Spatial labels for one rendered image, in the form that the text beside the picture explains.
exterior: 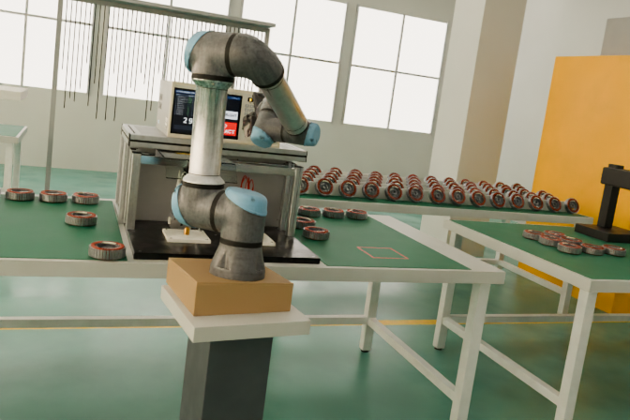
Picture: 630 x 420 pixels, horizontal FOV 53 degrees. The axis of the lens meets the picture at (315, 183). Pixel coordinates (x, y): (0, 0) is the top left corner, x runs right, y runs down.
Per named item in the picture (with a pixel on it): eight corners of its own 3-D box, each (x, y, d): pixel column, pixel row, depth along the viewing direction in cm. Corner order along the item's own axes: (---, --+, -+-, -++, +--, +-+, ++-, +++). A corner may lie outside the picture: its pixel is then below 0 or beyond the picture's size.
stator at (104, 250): (122, 262, 194) (123, 250, 193) (84, 259, 192) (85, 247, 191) (127, 252, 205) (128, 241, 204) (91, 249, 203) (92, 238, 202)
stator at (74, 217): (97, 227, 232) (98, 217, 232) (65, 226, 228) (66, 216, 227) (95, 220, 242) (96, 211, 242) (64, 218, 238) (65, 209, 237)
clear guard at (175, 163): (237, 183, 214) (239, 166, 213) (166, 178, 205) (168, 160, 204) (217, 169, 244) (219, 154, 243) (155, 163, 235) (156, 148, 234)
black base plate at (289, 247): (320, 263, 223) (321, 258, 222) (133, 259, 199) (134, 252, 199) (280, 232, 266) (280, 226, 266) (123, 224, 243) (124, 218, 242)
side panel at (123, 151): (126, 224, 244) (133, 142, 240) (117, 223, 243) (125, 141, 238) (121, 208, 270) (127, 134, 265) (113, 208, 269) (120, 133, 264)
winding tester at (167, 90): (279, 147, 246) (286, 96, 244) (167, 137, 230) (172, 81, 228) (253, 137, 282) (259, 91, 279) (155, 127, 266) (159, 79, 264)
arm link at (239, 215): (250, 245, 163) (257, 193, 162) (206, 235, 167) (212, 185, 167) (271, 240, 174) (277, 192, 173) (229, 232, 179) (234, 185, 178)
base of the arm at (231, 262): (269, 282, 166) (275, 246, 165) (213, 278, 162) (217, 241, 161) (258, 269, 180) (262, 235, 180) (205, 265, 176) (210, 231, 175)
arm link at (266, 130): (276, 140, 195) (287, 110, 199) (244, 135, 199) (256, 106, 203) (284, 152, 201) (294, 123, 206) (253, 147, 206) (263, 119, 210)
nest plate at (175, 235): (210, 244, 222) (211, 240, 222) (167, 242, 217) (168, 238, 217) (202, 232, 236) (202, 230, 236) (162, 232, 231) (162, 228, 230)
